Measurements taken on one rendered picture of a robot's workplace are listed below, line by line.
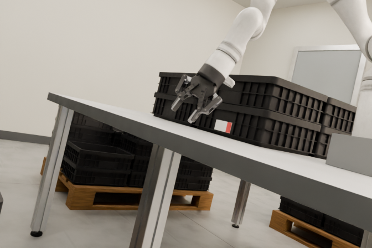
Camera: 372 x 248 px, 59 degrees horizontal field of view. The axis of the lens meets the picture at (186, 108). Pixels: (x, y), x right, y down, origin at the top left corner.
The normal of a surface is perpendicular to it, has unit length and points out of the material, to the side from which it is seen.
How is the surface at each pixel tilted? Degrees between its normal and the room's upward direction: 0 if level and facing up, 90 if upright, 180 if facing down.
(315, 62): 90
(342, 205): 90
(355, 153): 90
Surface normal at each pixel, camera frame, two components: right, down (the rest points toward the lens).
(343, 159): -0.77, -0.19
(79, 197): 0.59, 0.12
